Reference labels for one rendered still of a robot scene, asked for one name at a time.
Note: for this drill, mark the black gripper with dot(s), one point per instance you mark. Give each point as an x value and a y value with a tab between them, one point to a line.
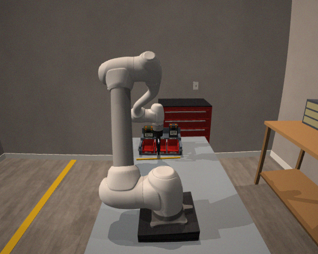
158	135

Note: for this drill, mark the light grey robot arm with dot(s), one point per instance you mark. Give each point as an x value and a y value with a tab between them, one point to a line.
124	188

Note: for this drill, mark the red open bin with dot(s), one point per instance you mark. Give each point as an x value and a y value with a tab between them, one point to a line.
148	146
162	145
172	146

